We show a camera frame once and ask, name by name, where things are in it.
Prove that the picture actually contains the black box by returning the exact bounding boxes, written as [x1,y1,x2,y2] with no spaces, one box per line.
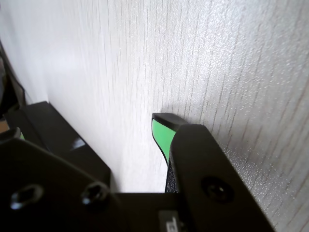
[3,101,112,193]

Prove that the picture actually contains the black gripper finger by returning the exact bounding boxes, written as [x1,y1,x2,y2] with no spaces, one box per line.
[151,112,276,232]
[0,127,131,232]

